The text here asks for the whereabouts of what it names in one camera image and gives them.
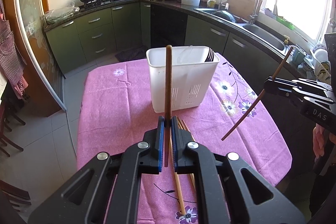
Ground wooden chopstick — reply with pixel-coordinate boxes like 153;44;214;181
177;117;196;189
180;120;196;142
170;139;186;215
164;45;172;167
221;46;294;141

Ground black plastic fork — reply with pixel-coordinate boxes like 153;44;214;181
205;47;215;62

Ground steel kitchen faucet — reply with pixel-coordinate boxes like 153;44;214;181
249;0;278;25

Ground person's right hand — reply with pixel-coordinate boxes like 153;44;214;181
313;124;325;159

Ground pink floral tablecloth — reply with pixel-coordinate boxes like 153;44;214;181
77;57;292;223

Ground stainless steel double sink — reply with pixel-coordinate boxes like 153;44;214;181
195;8;289;54

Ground green tray on windowsill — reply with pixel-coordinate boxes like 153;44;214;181
276;16;295;30

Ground white plastic utensil holder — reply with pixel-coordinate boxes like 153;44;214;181
146;46;220;113

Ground wooden cutting board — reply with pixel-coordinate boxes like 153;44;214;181
227;0;256;21

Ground green lower cabinets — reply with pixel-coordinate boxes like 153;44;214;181
45;0;291;90

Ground dark wooden chair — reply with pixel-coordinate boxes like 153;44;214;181
1;101;31;214

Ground black gas stove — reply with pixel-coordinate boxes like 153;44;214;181
79;0;128;10

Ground pink checkered apron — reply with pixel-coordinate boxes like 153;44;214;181
0;0;29;99

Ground plastic bag on counter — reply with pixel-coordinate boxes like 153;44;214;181
43;6;80;23

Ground glass sliding door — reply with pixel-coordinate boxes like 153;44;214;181
14;0;66;116

